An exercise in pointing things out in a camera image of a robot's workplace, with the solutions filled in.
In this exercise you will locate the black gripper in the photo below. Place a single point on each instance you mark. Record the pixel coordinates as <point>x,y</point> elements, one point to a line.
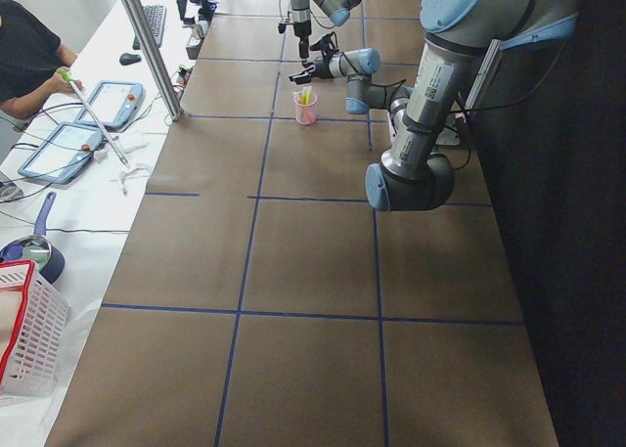
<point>319,67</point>
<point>302,28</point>

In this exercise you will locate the orange marker pen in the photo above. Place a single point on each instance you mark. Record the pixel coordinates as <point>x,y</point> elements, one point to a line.
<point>305,115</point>

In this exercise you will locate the pink mesh pen holder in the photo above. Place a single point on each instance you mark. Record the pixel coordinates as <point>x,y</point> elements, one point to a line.
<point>297,104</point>

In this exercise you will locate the black keyboard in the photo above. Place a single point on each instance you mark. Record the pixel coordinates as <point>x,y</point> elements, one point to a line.
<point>155,15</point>

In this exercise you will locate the black computer mouse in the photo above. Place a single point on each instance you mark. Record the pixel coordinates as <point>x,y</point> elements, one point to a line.
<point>127,59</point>

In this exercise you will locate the far blue teach pendant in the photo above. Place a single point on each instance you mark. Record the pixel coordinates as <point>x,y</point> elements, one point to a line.
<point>115,102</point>

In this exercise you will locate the blue teach pendant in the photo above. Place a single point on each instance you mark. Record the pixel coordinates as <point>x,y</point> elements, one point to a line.
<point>63,154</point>
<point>115,102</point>

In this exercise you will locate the white reacher grabber stick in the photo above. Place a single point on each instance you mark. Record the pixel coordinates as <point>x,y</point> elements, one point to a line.
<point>130,167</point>

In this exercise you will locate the near blue teach pendant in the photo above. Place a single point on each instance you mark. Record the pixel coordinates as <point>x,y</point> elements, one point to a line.
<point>63,154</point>

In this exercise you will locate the person in black shirt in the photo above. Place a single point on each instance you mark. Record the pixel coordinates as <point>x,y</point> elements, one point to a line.
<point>33,58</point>

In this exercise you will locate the blue frying pan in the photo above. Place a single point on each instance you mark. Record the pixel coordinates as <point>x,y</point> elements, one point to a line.
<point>37,247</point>

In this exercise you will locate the red white plastic basket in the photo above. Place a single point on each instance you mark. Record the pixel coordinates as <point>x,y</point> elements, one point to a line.
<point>33,317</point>

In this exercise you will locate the aluminium frame post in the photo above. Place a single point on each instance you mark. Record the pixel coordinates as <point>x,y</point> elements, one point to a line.
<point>135,13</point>

